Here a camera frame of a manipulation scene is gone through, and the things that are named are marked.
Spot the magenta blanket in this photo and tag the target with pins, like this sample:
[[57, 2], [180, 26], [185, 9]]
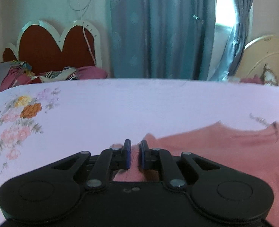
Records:
[[250, 80]]

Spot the pile of clothes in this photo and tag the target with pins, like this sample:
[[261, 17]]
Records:
[[6, 78]]

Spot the magenta pillow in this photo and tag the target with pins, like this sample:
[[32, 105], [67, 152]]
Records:
[[92, 72]]

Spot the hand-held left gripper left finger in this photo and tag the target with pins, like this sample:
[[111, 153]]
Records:
[[128, 155]]

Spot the white brown decoration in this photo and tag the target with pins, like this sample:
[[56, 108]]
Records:
[[270, 75]]

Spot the bright window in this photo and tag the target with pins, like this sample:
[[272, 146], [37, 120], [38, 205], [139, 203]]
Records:
[[222, 7]]

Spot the tied blue curtain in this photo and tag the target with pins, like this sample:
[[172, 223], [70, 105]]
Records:
[[238, 23]]

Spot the floral bed sheet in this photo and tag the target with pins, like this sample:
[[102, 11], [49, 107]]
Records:
[[106, 108]]

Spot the red heart-shaped headboard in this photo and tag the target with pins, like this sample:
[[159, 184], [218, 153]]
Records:
[[47, 49]]

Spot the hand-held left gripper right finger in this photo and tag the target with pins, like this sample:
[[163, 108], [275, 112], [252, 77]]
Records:
[[142, 155]]

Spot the pink long-sleeved sweater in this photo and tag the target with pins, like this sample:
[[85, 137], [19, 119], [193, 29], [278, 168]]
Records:
[[224, 151]]

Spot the wide blue curtain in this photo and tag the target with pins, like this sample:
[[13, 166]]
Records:
[[158, 28]]

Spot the cream round headboard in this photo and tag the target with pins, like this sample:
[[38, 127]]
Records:
[[267, 52]]

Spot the striped cloth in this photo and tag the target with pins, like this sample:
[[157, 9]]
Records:
[[59, 75]]

